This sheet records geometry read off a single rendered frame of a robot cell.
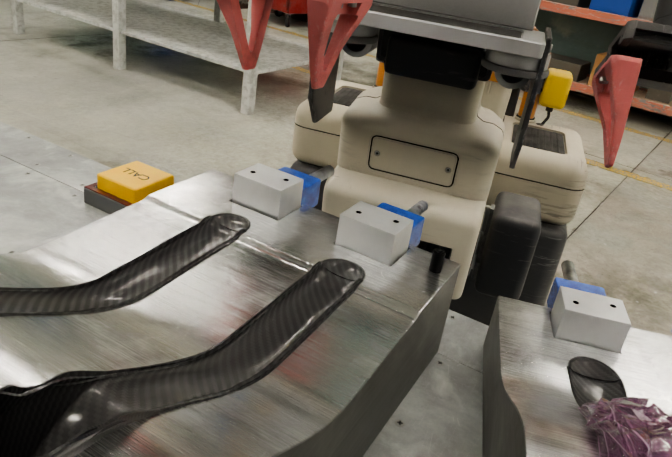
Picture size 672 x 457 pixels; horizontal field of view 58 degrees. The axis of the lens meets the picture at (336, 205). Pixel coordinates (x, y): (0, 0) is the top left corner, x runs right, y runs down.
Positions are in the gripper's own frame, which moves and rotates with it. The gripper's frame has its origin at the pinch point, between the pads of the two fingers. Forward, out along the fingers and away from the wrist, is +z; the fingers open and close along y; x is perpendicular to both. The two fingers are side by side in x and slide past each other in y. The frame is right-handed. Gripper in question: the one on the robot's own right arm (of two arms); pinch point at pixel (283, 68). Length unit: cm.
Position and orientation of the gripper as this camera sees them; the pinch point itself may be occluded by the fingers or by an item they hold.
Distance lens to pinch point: 51.3
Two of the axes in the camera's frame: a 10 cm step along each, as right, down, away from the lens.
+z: -1.4, 9.1, 4.0
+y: 8.6, 3.1, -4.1
